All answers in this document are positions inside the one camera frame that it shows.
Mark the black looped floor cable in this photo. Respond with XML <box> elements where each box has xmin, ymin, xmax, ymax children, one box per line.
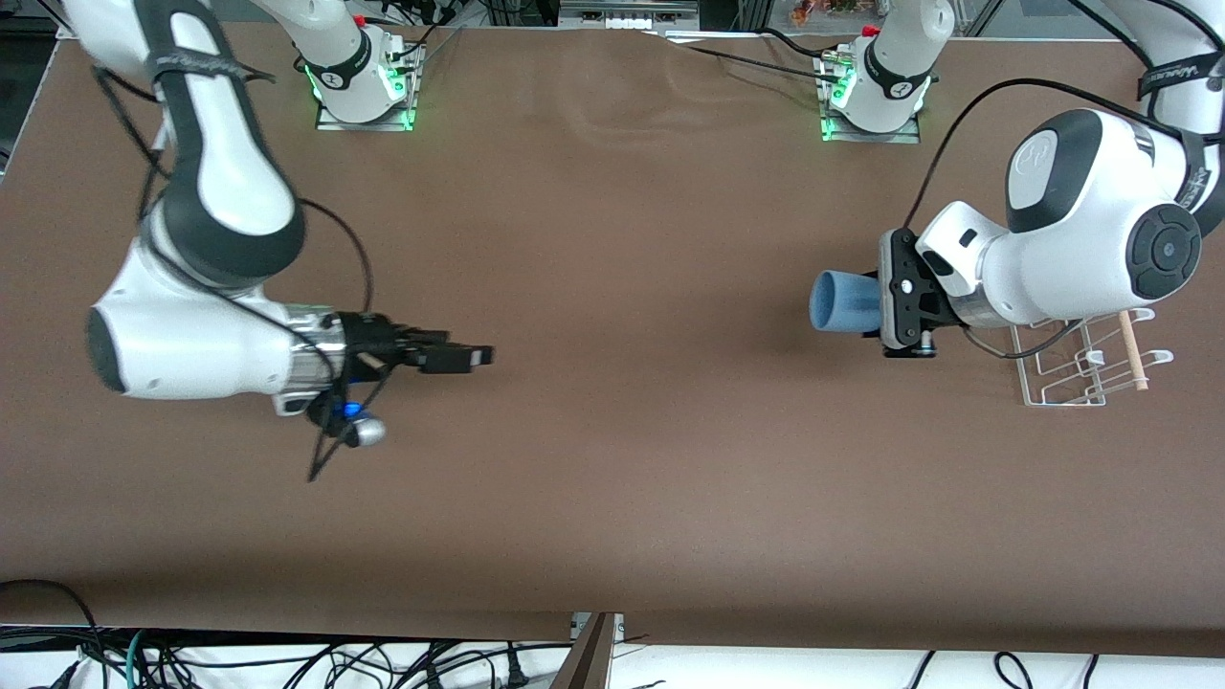
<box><xmin>0</xmin><ymin>579</ymin><xmax>101</xmax><ymax>689</ymax></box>

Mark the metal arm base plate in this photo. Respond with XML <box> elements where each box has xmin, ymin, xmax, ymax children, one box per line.
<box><xmin>316</xmin><ymin>33</ymin><xmax>424</xmax><ymax>132</ymax></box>
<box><xmin>818</xmin><ymin>53</ymin><xmax>922</xmax><ymax>144</ymax></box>

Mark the black cable across table edge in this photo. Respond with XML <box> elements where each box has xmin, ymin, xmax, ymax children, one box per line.
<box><xmin>660</xmin><ymin>29</ymin><xmax>843</xmax><ymax>82</ymax></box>

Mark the wooden beam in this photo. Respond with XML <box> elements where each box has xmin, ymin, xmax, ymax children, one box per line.
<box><xmin>550</xmin><ymin>612</ymin><xmax>615</xmax><ymax>689</ymax></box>

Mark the blue plastic cup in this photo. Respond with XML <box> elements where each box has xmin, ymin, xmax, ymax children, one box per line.
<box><xmin>810</xmin><ymin>270</ymin><xmax>883</xmax><ymax>334</ymax></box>

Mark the small metal bracket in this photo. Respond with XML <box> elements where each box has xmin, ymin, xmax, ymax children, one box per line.
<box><xmin>571</xmin><ymin>612</ymin><xmax>626</xmax><ymax>644</ymax></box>

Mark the white wire cup rack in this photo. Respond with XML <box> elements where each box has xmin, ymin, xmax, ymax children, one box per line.
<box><xmin>1010</xmin><ymin>308</ymin><xmax>1174</xmax><ymax>408</ymax></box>

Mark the grey power strip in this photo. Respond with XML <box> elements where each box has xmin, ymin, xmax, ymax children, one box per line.
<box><xmin>560</xmin><ymin>0</ymin><xmax>700</xmax><ymax>30</ymax></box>

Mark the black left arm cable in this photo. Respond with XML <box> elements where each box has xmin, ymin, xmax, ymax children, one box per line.
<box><xmin>904</xmin><ymin>77</ymin><xmax>1164</xmax><ymax>360</ymax></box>

